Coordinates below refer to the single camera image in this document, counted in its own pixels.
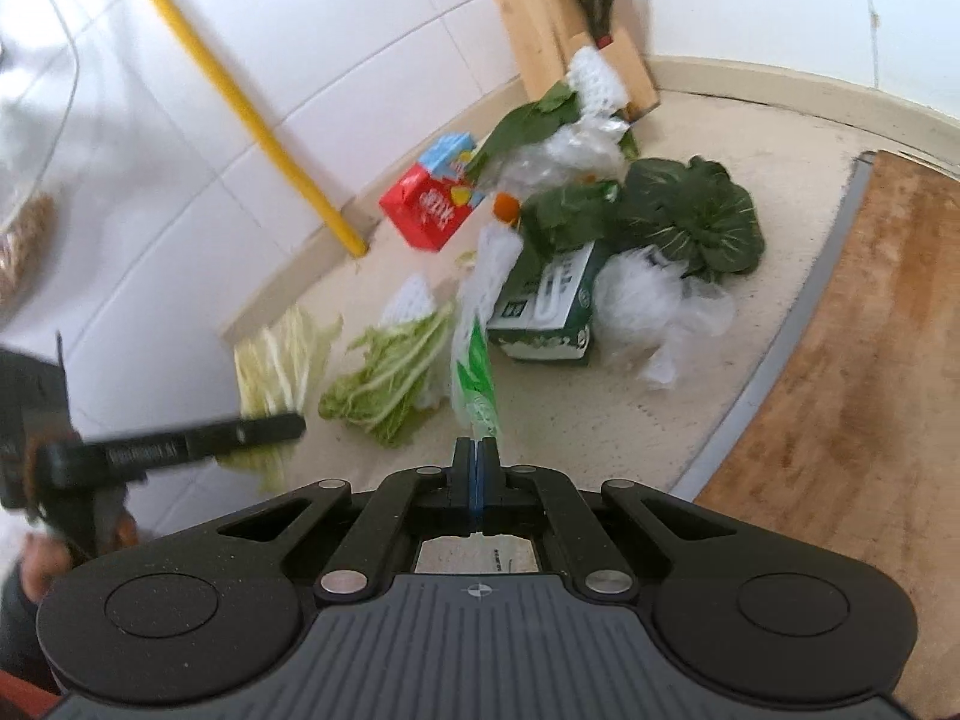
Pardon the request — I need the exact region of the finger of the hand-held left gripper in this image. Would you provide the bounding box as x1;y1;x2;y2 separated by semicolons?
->
34;411;308;497

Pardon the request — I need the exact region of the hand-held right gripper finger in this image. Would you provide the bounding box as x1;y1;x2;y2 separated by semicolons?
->
214;436;478;607
477;436;742;607

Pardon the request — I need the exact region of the green printed plastic bag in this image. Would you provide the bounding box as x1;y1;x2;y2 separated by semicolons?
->
448;221;526;442

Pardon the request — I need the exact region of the bunch of napa cabbage leaves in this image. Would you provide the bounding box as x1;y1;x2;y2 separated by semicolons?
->
217;304;344;492

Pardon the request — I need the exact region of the large green leaf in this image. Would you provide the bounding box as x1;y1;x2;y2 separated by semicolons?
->
517;181;623;271

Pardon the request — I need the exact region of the person's left forearm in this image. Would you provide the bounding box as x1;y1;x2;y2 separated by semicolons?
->
0;562;61;695

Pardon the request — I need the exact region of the person's left hand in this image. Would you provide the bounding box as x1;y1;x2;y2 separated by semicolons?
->
19;511;143;605

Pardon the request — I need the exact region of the napa cabbage leaf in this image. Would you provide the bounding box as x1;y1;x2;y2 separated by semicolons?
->
319;300;460;449

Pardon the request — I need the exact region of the bag of brown nuts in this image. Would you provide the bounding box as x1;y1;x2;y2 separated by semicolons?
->
0;191;59;308

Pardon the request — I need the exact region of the green and white carton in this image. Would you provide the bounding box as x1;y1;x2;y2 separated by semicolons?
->
486;240;610;367

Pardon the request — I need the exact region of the small white foam net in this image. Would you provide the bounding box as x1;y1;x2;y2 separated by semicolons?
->
381;274;440;327

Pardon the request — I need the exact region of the crumpled clear plastic wrap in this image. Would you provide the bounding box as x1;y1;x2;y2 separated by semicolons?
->
592;247;737;391

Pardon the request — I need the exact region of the red and blue carton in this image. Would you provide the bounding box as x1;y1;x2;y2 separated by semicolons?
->
379;131;488;252

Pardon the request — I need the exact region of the grey metal strip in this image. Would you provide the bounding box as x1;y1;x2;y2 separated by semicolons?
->
679;151;877;500

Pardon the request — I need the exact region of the yellow pipe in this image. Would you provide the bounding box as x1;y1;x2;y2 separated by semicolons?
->
105;0;370;260

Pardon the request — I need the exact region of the dark green bok choy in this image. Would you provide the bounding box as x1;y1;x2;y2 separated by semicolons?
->
611;156;767;282

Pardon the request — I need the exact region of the clear plastic bag with leaf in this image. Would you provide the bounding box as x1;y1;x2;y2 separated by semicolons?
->
469;81;642;188

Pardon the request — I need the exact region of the wooden cutting board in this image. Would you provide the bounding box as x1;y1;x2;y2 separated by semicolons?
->
694;150;960;720

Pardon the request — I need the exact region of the white foam fruit net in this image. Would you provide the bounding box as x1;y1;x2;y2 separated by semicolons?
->
566;45;632;117

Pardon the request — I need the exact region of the wooden knife block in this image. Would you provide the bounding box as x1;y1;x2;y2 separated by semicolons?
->
480;0;661;121

